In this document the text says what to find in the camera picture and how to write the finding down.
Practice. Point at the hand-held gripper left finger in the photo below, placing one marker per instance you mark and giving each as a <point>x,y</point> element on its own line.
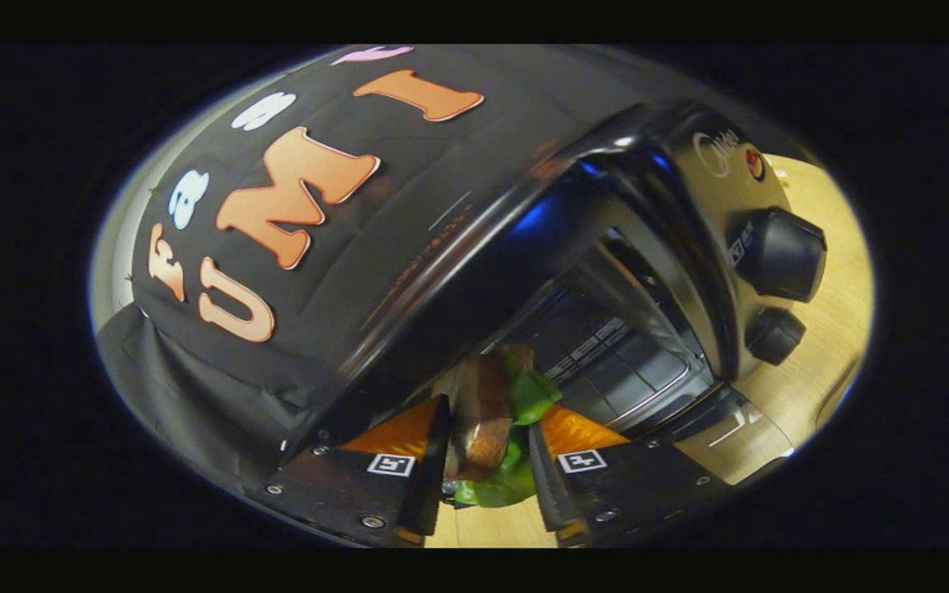
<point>432,486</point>

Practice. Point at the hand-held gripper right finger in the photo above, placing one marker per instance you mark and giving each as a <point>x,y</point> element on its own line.
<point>547,486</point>

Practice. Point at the sandwich with green lettuce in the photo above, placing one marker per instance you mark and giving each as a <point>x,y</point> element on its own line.
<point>483,420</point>

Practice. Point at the black toaster oven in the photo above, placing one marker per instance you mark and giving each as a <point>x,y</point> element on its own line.
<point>647,214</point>

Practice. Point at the black backdrop cloth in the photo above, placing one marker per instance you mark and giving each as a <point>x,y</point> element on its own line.
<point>409,206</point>

